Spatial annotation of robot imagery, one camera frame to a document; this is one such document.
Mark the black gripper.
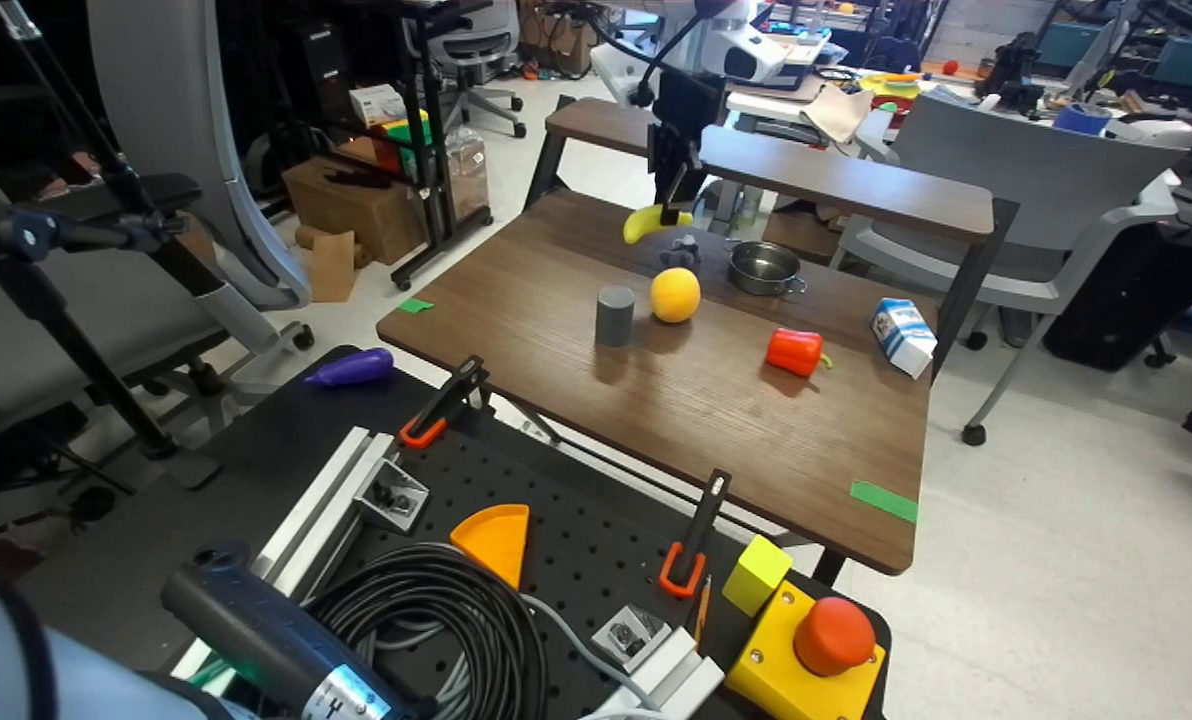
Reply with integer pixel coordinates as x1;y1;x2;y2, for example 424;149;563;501
644;64;732;227

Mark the yellow toy banana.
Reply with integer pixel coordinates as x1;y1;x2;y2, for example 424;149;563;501
622;201;695;249

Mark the small metal cup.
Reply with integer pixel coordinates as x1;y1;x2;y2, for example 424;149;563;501
655;232;710;277

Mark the yellow round toy fruit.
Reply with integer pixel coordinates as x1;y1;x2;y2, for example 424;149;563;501
644;265;705;330

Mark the metal bowl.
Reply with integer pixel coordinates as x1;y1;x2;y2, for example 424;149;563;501
724;239;810;302

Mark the grey cylinder block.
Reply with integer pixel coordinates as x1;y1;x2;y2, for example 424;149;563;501
591;284;639;352

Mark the raised wooden shelf board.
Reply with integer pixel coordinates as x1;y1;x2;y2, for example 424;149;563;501
540;95;1002;245

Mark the red toy pepper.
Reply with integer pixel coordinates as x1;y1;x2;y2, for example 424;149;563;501
761;324;833;386

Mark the grey swivel chair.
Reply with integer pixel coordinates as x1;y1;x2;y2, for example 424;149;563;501
430;0;533;146

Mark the blue white milk carton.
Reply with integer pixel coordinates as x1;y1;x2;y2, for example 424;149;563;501
870;292;939;386

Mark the black orange spring clamp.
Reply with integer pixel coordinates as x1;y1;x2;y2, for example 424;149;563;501
655;469;732;604
396;352;494;458

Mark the large cardboard box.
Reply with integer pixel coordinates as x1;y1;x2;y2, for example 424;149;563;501
282;152;430;270

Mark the black perforated base board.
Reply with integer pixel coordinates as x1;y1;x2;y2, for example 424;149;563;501
12;345;892;720

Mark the grey plastic back chair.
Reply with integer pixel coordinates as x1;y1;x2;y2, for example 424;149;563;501
833;93;1189;452

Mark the small cardboard box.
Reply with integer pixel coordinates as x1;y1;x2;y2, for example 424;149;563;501
293;219;365;309

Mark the purple toy eggplant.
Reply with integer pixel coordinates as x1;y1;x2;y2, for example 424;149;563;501
306;348;400;392

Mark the orange triangular plastic piece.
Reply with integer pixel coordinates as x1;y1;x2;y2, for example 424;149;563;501
450;501;535;594

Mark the yellow cube block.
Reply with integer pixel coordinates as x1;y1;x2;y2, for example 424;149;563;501
719;534;796;622

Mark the yellow box red stop button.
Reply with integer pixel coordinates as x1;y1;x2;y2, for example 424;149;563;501
724;577;887;720

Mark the grey padded office chair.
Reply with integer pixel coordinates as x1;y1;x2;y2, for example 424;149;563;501
0;173;322;536

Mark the blue black handheld device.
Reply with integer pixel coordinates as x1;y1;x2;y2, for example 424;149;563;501
157;549;408;720

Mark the light blue cloth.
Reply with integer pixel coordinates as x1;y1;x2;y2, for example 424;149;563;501
0;566;241;720

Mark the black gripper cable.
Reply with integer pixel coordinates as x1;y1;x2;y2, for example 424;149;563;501
581;0;740;114

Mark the silver metal bracket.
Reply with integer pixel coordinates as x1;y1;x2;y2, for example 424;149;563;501
590;599;681;676
353;458;433;536

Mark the aluminium profile rail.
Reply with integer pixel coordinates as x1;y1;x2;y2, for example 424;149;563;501
167;423;400;686

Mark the black coiled cable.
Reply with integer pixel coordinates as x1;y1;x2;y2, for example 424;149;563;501
306;536;553;720

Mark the black camera tripod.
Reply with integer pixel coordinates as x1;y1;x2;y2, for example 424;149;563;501
0;0;227;463

